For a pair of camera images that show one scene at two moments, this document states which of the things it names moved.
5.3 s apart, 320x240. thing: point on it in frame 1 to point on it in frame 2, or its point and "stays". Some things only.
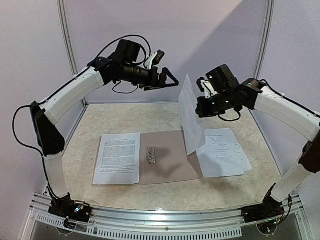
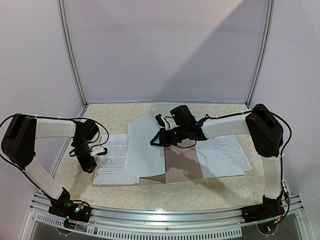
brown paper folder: (162, 158) stays
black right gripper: (206, 108) to (164, 136)
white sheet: (194, 127) to (144, 159)
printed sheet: (117, 160) stays
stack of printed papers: (221, 155) stays
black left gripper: (155, 83) to (87, 164)
